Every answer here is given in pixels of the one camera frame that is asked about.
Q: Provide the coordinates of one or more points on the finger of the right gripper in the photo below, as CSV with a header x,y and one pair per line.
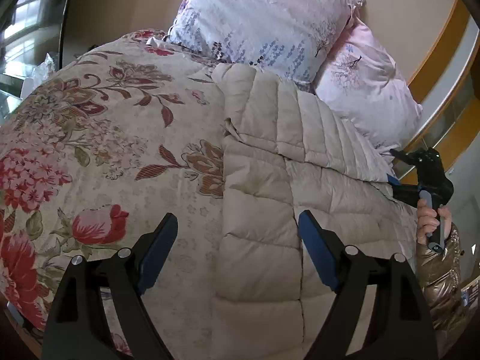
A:
x,y
403,155
405,193

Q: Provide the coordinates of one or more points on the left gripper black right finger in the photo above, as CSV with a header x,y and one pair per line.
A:
x,y
400,327

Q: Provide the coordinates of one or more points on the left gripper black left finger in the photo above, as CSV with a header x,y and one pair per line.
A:
x,y
77,326

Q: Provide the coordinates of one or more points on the person's right hand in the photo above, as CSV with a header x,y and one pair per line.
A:
x,y
427,221

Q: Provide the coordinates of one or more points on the gold shiny jacket sleeve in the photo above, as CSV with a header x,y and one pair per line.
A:
x,y
439,276

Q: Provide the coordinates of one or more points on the wooden framed door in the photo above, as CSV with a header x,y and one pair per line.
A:
x,y
444,87

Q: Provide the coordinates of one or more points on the right pink tree-print pillow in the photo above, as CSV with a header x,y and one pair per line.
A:
x,y
361,82

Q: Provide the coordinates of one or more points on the floral bed quilt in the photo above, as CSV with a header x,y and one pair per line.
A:
x,y
95,157

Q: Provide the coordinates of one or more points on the left lavender print pillow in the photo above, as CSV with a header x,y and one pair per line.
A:
x,y
291,38

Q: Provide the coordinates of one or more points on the window with dark frame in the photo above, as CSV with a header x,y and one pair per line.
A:
x,y
32,31

